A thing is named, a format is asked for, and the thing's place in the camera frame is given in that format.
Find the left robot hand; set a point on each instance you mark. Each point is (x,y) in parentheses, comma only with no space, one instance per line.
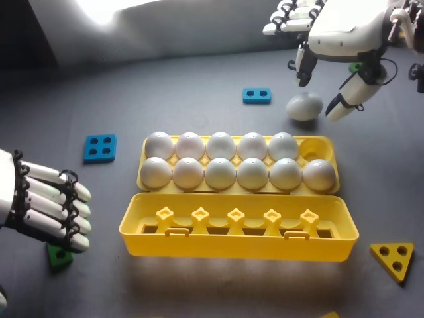
(43,198)

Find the large yellow toy block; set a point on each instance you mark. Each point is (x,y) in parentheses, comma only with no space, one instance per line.
(232,251)

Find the white toy egg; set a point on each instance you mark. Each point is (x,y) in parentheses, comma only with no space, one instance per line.
(251,144)
(319,174)
(189,144)
(188,173)
(159,144)
(304,106)
(220,173)
(252,173)
(283,145)
(220,144)
(156,173)
(285,174)

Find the green holed block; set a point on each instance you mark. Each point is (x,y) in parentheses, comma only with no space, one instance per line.
(59,263)
(354,68)

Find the blue four-hole square block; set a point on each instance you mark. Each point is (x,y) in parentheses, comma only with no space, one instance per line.
(100,157)

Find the grey table cloth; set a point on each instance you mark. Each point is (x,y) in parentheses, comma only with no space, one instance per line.
(198,83)

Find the blue two-hole block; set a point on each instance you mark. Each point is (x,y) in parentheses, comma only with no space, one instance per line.
(256,99)

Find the yellow holed block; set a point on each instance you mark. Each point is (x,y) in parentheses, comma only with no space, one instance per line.
(329,315)

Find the yellow three-hole triangle block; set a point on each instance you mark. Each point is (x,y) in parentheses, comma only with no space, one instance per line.
(391,258)

